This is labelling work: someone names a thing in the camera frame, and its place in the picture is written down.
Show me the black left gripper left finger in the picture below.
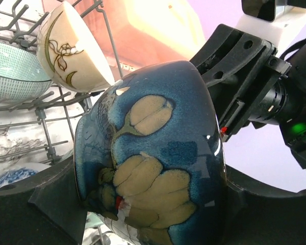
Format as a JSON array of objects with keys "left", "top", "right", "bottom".
[{"left": 0, "top": 157, "right": 87, "bottom": 244}]

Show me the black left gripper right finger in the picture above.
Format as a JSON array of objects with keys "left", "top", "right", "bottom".
[{"left": 222, "top": 167, "right": 306, "bottom": 244}]

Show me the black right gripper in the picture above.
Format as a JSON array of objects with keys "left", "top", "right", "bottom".
[{"left": 190, "top": 24, "right": 306, "bottom": 141}]

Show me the blue floral bowl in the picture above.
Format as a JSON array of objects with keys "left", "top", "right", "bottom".
[{"left": 0, "top": 163, "right": 50, "bottom": 188}]

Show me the dark brown bowl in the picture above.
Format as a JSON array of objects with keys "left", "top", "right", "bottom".
[{"left": 74, "top": 61, "right": 226, "bottom": 244}]

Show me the beige patterned bowl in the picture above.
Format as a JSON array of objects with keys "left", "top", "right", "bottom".
[{"left": 36, "top": 1, "right": 115, "bottom": 93}]

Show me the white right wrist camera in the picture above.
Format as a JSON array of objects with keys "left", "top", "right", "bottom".
[{"left": 236, "top": 0, "right": 306, "bottom": 48}]

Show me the grey wire dish rack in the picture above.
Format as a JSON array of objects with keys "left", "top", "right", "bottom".
[{"left": 0, "top": 0, "right": 123, "bottom": 243}]

